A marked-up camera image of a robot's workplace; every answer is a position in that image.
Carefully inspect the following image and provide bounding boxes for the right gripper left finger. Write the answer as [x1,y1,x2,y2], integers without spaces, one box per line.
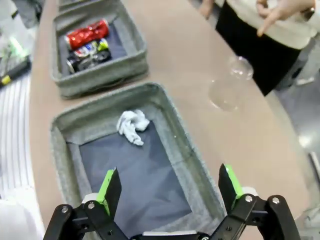
[42,166,126,240]

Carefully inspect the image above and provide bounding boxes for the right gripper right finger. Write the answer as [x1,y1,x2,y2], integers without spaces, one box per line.
[212,163,303,240]

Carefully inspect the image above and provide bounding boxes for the white paper ball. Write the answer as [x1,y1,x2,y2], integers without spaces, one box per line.
[116,109,151,147]

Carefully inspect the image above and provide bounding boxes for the crushed black Pepsi can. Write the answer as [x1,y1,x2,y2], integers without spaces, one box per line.
[66,37,113,75]

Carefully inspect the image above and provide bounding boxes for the crushed red soda can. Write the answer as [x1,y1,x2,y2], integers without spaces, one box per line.
[64,19,111,51]

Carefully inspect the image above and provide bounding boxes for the person's left hand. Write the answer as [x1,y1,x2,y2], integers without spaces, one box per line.
[256,0,310,38]

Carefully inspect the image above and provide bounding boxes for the person's right hand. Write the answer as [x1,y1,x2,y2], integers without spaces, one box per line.
[199,0,216,20]

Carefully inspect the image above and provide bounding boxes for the clear plastic cup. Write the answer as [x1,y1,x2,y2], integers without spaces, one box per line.
[208,56,254,113]

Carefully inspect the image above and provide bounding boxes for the black tool with yellow end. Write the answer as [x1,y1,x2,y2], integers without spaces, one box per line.
[0,58,32,87]

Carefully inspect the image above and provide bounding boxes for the person in white sweater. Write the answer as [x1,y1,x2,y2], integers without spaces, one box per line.
[199,0,320,97]

